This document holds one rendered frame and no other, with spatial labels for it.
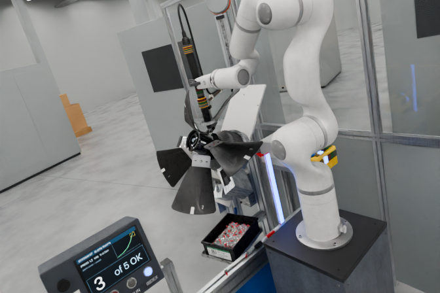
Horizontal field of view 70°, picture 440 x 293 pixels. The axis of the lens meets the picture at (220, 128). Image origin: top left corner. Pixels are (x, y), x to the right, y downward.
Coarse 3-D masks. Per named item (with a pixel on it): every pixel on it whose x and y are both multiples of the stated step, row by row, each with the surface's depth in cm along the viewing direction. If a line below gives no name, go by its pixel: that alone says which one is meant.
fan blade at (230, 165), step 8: (224, 144) 148; (232, 144) 146; (240, 144) 144; (248, 144) 141; (256, 144) 138; (216, 152) 143; (224, 152) 141; (232, 152) 138; (240, 152) 137; (248, 152) 135; (224, 160) 137; (232, 160) 134; (240, 160) 133; (248, 160) 131; (224, 168) 133; (232, 168) 131; (240, 168) 130
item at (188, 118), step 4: (188, 92) 175; (188, 96) 174; (188, 100) 173; (188, 104) 174; (184, 108) 185; (188, 108) 174; (184, 112) 187; (188, 112) 175; (188, 116) 179; (188, 120) 182; (192, 120) 166; (192, 124) 166; (192, 128) 178
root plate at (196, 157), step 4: (192, 156) 156; (196, 156) 156; (200, 156) 156; (204, 156) 156; (208, 156) 156; (192, 160) 155; (196, 160) 155; (204, 160) 156; (208, 160) 156; (192, 164) 155; (196, 164) 155; (200, 164) 155; (204, 164) 155; (208, 164) 155
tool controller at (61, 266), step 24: (96, 240) 82; (120, 240) 84; (144, 240) 87; (48, 264) 78; (72, 264) 77; (96, 264) 79; (120, 264) 82; (144, 264) 86; (48, 288) 73; (72, 288) 76; (120, 288) 82; (144, 288) 85
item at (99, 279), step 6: (102, 270) 80; (96, 276) 79; (102, 276) 80; (108, 276) 80; (90, 282) 78; (96, 282) 79; (102, 282) 79; (108, 282) 80; (90, 288) 78; (96, 288) 78; (102, 288) 79
